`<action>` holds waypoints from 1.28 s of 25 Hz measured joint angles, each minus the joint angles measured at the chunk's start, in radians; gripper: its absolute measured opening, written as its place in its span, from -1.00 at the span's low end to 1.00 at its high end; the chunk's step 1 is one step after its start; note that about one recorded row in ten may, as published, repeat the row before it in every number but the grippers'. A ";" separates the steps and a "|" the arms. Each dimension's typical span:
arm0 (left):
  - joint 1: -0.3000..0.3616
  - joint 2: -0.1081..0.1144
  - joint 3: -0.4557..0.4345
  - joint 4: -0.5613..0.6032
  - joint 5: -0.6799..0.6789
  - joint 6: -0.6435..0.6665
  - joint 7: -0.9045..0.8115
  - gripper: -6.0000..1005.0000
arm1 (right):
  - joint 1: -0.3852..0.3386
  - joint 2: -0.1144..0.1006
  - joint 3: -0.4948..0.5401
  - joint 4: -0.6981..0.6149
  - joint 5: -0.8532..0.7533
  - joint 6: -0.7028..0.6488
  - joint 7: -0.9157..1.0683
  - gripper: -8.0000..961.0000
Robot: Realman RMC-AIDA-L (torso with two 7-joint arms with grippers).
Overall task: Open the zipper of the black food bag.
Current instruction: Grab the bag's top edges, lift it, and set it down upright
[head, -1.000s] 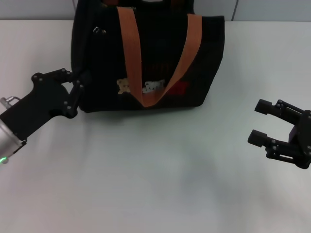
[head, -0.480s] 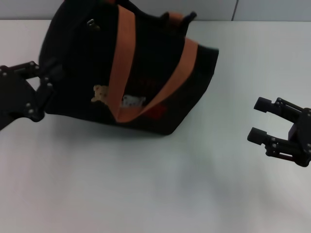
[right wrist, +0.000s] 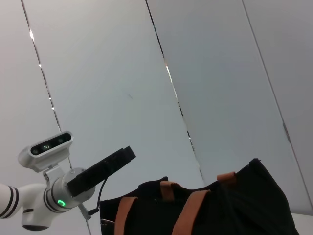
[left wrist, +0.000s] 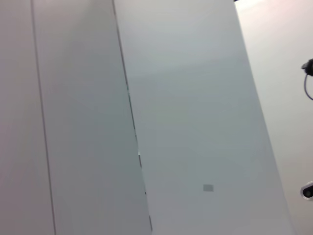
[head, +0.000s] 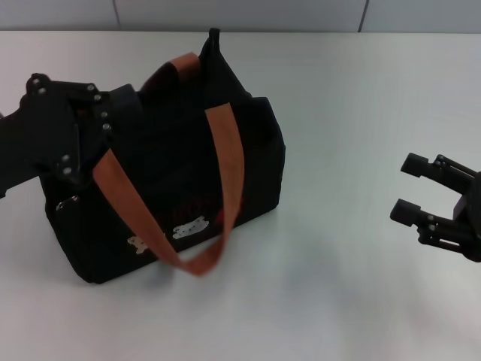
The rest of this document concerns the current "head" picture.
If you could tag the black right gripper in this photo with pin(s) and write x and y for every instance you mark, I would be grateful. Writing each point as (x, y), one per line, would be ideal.
(472, 218)

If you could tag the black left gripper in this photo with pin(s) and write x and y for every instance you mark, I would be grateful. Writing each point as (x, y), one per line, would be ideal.
(41, 128)

